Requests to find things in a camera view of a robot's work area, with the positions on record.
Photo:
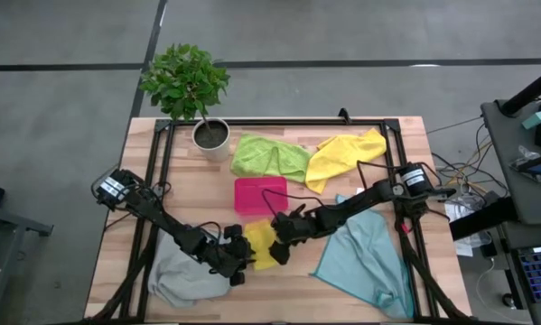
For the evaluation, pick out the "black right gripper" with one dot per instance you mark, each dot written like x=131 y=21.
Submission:
x=297 y=225

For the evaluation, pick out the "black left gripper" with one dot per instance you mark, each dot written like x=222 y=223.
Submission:
x=227 y=255

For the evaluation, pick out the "yellow microfiber towel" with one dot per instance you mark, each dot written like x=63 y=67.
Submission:
x=342 y=155
x=261 y=244

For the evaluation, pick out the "grey microfiber towel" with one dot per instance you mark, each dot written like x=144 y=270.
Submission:
x=184 y=280

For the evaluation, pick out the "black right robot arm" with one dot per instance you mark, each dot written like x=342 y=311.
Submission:
x=365 y=201

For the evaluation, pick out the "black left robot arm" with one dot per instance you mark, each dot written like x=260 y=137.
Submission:
x=161 y=216

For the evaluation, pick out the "green microfiber towel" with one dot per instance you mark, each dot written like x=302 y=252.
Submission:
x=265 y=158

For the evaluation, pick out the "teal blue microfiber towel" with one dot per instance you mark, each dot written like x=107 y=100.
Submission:
x=365 y=266

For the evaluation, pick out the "pink plastic bin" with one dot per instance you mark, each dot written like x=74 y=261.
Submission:
x=256 y=194

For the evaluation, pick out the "black clamp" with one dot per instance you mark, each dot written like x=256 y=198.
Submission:
x=343 y=115

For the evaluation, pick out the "green plant in white pot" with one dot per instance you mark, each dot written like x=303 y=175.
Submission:
x=184 y=81

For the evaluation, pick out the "white paper sheet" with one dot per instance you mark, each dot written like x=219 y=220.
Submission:
x=466 y=248

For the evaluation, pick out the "black beam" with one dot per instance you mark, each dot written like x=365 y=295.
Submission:
x=478 y=221

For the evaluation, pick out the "black computer mouse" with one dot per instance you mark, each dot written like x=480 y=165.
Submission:
x=508 y=300

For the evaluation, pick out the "grey desk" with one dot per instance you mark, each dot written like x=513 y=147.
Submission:
x=505 y=149

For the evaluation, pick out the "grey side table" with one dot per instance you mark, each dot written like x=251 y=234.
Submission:
x=8 y=225

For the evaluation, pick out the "small teal box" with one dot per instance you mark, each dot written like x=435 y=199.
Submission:
x=535 y=120

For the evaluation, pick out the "black pole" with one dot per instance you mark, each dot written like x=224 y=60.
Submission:
x=532 y=90

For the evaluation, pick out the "black metal rig frame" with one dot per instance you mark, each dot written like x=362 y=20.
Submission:
x=274 y=122

